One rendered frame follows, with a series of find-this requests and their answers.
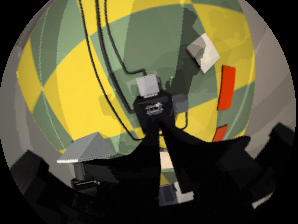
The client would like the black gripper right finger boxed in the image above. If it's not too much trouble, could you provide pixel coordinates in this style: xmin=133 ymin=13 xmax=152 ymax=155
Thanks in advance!
xmin=160 ymin=120 xmax=250 ymax=194

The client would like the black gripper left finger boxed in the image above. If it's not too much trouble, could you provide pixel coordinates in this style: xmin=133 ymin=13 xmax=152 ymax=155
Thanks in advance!
xmin=84 ymin=121 xmax=161 ymax=198

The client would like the red flat rectangular block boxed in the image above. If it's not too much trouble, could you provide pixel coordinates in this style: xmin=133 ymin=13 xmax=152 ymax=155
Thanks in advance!
xmin=212 ymin=125 xmax=227 ymax=143
xmin=217 ymin=65 xmax=235 ymax=111

